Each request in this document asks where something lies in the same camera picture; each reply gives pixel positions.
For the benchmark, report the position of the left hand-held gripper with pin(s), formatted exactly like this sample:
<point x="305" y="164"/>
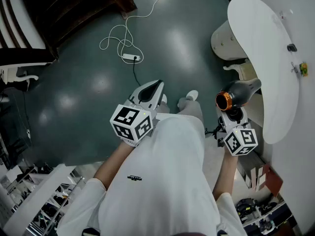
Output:
<point x="130" y="122"/>

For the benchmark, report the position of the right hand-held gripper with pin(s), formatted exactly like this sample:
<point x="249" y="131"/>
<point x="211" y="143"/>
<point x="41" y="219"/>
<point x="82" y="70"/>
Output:
<point x="242" y="141"/>

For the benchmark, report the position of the black orange-ringed hair dryer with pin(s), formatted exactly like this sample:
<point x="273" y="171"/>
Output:
<point x="238" y="92"/>

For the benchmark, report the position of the person's left forearm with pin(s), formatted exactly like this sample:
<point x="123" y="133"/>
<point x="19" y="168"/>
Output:
<point x="113" y="163"/>

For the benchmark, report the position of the person's right forearm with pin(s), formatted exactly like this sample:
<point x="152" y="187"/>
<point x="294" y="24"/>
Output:
<point x="225" y="176"/>

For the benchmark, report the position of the person's white shoe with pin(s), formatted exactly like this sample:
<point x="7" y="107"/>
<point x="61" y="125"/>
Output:
<point x="192" y="94"/>
<point x="164" y="98"/>

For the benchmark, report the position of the white power strip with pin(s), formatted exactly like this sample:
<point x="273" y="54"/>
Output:
<point x="131" y="56"/>

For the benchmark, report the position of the person's light grey trousers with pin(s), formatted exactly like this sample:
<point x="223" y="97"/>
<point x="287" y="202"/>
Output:
<point x="190" y="107"/>

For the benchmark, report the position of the white oval table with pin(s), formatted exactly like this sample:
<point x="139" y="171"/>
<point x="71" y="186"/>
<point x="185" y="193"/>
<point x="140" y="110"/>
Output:
<point x="261" y="58"/>

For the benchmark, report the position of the pale pink boards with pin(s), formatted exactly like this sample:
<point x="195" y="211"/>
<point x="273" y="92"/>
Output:
<point x="256" y="179"/>

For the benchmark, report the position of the red-brown board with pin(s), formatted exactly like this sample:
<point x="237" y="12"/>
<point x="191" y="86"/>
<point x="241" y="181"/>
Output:
<point x="273" y="182"/>

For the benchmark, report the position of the yellow green toy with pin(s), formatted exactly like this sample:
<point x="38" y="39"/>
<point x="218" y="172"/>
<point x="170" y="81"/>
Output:
<point x="304" y="69"/>

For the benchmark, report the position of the small black device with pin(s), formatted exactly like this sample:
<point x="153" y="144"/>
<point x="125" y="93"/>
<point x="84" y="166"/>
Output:
<point x="292" y="48"/>

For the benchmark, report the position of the person's white shirt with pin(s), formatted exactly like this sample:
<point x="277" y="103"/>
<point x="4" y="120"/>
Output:
<point x="160" y="181"/>

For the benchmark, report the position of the dark wooden cabinet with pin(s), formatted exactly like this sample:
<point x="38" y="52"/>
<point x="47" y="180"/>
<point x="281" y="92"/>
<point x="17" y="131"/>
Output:
<point x="61" y="13"/>

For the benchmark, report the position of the white carved furniture leg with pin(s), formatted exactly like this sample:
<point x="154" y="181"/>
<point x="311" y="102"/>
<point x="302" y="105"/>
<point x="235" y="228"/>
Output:
<point x="22" y="77"/>

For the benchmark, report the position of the white slatted furniture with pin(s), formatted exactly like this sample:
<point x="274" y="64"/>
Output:
<point x="17" y="16"/>

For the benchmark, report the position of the white storage shelf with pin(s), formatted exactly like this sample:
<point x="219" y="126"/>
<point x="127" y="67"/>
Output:
<point x="32" y="200"/>

